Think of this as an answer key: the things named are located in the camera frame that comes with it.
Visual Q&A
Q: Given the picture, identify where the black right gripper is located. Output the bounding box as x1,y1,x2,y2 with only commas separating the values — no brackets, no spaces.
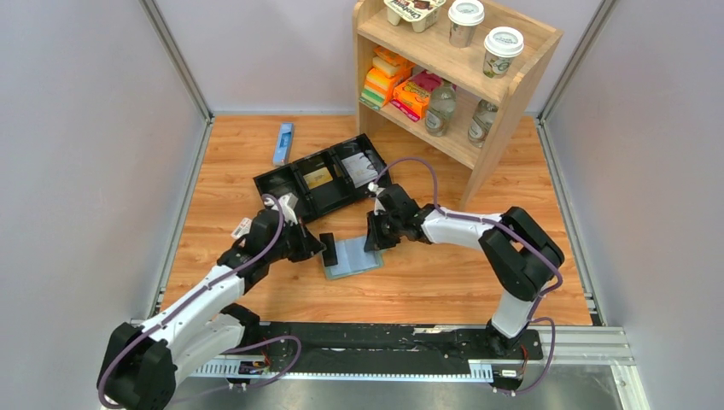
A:
364,209,404,252

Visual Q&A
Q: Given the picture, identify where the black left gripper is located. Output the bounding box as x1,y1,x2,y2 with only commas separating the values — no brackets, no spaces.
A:
266,217,326,264

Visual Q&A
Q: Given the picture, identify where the black VIP card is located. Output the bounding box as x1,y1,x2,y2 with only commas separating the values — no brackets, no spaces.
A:
319,232,338,267

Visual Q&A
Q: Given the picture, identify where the teal leather card holder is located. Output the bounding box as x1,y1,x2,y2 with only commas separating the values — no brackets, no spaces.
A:
323,236,383,280

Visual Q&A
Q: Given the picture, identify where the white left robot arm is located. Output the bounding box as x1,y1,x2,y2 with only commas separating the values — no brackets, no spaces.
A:
96,193,324,409

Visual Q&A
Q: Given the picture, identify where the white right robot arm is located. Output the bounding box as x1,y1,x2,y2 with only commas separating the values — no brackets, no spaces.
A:
365,183,564,358

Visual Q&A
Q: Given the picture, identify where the silver VIP card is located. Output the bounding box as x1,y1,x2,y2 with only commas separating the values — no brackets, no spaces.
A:
342,153,378,188

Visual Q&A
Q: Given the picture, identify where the gold card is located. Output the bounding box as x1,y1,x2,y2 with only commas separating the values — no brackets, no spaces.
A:
303,167,334,190

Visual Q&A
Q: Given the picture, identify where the black three-compartment tray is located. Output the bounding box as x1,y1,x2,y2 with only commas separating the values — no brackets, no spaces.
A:
254,133,391,222

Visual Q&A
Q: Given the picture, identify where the blue rectangular box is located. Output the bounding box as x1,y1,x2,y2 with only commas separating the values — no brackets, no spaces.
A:
272,122,294,167

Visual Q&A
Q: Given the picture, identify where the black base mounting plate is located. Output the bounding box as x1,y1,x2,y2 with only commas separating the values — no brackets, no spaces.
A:
241,322,545,376

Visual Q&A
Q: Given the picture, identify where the orange snack box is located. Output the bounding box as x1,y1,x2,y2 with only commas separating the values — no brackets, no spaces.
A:
390,70,442,122

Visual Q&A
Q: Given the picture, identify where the glass bottle left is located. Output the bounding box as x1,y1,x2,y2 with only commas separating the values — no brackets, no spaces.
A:
424,79,457,137

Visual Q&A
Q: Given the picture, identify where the glass bottle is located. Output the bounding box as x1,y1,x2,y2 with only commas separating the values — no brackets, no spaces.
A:
424,79,457,137
468,99,498,148

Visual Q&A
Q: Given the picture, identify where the stacked colourful sponges pack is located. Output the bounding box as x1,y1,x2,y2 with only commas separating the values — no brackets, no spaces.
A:
359,46,415,110

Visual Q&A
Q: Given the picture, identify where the glass bottle right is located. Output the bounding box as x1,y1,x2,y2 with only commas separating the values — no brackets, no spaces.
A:
468,99,498,148

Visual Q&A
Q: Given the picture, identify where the wooden shelf unit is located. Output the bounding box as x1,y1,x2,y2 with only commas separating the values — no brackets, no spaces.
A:
351,0,564,212

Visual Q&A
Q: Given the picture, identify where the chocolate pudding cup pack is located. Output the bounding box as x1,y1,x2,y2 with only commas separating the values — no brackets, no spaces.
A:
383,0,447,33

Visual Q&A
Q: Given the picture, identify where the paper coffee cup right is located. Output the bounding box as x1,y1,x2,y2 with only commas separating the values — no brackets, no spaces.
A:
483,26,524,79

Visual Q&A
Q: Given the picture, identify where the paper coffee cup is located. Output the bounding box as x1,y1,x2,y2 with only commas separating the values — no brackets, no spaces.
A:
448,0,485,48
483,26,524,79

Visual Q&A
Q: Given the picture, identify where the paper coffee cup left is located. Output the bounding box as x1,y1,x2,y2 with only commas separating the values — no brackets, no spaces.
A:
448,0,485,48

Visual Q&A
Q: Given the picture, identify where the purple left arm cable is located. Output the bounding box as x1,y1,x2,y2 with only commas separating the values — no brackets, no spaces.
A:
96,194,304,410

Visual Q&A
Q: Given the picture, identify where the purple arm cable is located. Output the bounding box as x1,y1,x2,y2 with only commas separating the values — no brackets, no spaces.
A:
96,194,304,410
370,156,565,396

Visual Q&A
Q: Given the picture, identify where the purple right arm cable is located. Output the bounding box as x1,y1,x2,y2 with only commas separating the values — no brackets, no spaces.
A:
370,156,565,396

